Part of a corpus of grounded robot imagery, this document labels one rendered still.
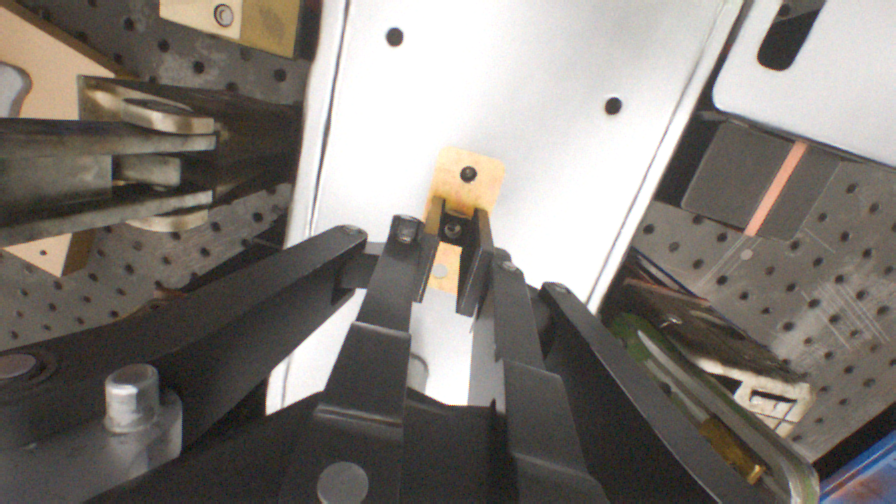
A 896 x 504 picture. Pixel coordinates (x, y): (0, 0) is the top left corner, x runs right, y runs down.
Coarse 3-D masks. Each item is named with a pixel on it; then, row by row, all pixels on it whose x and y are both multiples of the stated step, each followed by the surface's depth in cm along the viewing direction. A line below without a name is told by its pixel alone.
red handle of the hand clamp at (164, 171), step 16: (112, 160) 16; (128, 160) 16; (144, 160) 16; (160, 160) 16; (176, 160) 17; (112, 176) 16; (128, 176) 16; (144, 176) 16; (160, 176) 17; (176, 176) 17
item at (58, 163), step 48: (0, 144) 11; (48, 144) 12; (96, 144) 13; (144, 144) 15; (192, 144) 17; (0, 192) 12; (48, 192) 13; (96, 192) 14; (144, 192) 16; (192, 192) 18; (0, 240) 11
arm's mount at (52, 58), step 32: (0, 0) 45; (0, 32) 45; (32, 32) 45; (64, 32) 48; (32, 64) 46; (64, 64) 46; (96, 64) 46; (32, 96) 47; (64, 96) 47; (32, 256) 55; (64, 256) 55
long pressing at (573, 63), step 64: (320, 0) 20; (384, 0) 20; (448, 0) 20; (512, 0) 20; (576, 0) 20; (640, 0) 19; (704, 0) 19; (320, 64) 21; (384, 64) 21; (448, 64) 21; (512, 64) 21; (576, 64) 21; (640, 64) 20; (704, 64) 21; (320, 128) 22; (384, 128) 22; (448, 128) 22; (512, 128) 22; (576, 128) 22; (640, 128) 22; (320, 192) 24; (384, 192) 23; (512, 192) 23; (576, 192) 23; (640, 192) 23; (512, 256) 25; (576, 256) 24; (448, 320) 26; (320, 384) 29; (448, 384) 28
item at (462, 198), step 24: (456, 168) 20; (480, 168) 20; (504, 168) 20; (432, 192) 21; (456, 192) 21; (480, 192) 21; (456, 216) 20; (456, 240) 21; (456, 264) 22; (456, 288) 23
